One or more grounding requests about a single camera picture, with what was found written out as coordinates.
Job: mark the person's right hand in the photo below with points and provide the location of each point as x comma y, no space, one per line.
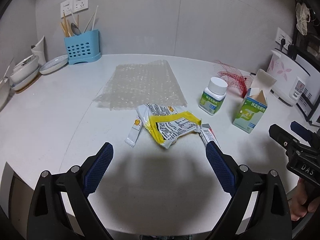
300,200

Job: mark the white saucer wooden rim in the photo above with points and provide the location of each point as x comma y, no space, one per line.
27,83

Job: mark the white chopstick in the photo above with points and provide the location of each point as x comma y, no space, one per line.
94,21
90,18

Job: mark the white microwave oven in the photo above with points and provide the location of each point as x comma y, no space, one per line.
310,85

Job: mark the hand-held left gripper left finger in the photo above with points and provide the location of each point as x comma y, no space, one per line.
98,170

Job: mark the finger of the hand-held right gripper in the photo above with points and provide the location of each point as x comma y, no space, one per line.
282,136
302,130

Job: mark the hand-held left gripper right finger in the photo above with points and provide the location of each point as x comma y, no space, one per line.
221,170

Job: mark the white wall socket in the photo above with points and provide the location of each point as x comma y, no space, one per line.
80,3
67,8
288,40
280,35

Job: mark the white pill bottle green label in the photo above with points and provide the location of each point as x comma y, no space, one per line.
212,100

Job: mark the metal spoon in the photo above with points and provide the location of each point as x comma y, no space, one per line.
75,29

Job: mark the blue utensil holder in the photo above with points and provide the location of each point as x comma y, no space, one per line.
82,47

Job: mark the green medicine box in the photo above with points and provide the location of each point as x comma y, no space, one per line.
250,112

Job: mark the white flowered rice cooker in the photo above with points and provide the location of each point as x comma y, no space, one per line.
285,77

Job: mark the blue patterned plate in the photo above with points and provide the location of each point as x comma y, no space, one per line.
53,64

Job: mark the white slanted vase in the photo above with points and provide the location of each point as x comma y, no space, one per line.
39,50

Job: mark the yellow snack wrapper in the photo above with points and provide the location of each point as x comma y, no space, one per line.
172,127

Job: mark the black plug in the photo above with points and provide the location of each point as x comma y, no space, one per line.
282,42

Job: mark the red mesh net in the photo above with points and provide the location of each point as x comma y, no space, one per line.
232,77

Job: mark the clear bubble wrap sheet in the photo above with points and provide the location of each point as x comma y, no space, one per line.
142,85

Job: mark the white sachet yellow print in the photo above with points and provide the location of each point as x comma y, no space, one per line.
133,132

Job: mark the bundle of wooden chopsticks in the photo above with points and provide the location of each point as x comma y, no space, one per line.
66,27

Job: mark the white hanging mesh cloth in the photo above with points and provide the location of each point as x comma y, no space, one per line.
303,17

